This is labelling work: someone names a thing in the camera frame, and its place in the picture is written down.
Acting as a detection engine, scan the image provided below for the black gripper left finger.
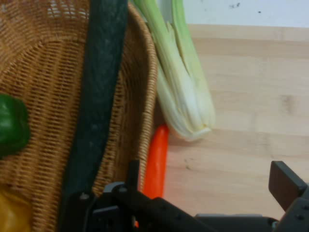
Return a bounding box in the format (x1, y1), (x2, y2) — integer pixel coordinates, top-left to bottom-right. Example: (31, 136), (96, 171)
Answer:
(60, 159), (211, 232)

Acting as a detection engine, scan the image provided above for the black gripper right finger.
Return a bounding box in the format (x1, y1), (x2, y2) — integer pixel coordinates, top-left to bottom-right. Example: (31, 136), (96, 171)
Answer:
(268, 160), (309, 232)

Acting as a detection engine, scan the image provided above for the brown woven wicker basket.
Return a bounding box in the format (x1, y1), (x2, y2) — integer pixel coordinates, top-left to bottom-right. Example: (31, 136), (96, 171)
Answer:
(0, 0), (159, 232)

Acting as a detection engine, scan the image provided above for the orange toy carrot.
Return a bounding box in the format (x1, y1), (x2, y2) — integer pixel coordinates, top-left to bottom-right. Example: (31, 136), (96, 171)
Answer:
(134, 124), (170, 228)

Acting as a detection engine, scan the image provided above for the dark green toy cucumber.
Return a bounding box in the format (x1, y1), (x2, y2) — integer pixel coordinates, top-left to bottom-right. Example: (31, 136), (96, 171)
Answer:
(57, 0), (129, 218)

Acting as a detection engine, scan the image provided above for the yellow toy bell pepper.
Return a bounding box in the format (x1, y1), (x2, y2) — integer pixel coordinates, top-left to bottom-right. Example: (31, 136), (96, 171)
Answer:
(0, 188), (32, 232)

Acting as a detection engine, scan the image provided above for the pale green toy celery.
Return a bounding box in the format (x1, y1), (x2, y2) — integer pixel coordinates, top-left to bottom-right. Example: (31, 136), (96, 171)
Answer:
(131, 0), (216, 142)

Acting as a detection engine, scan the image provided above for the green toy bell pepper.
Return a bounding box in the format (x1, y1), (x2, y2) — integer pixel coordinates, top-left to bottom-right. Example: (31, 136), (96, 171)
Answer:
(0, 93), (31, 158)

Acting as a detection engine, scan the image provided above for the light wooden cutting board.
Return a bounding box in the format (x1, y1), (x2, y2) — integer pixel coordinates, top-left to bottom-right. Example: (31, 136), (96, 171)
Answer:
(154, 24), (309, 221)

